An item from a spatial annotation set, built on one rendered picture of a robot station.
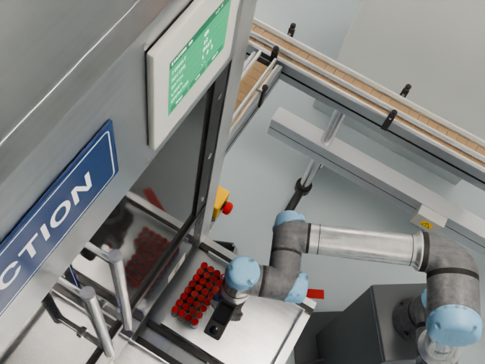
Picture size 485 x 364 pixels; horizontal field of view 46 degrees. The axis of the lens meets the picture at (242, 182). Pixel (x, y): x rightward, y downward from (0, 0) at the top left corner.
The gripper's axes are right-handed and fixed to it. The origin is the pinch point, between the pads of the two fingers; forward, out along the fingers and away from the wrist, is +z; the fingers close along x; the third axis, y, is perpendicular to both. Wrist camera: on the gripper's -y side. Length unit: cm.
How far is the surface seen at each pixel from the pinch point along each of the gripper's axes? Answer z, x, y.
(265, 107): 99, 43, 137
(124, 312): -58, 12, -24
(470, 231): 44, -66, 96
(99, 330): -67, 12, -30
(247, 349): 10.6, -10.7, -1.5
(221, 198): -4.2, 18.7, 28.9
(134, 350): 10.7, 16.7, -18.9
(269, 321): 10.6, -12.1, 9.1
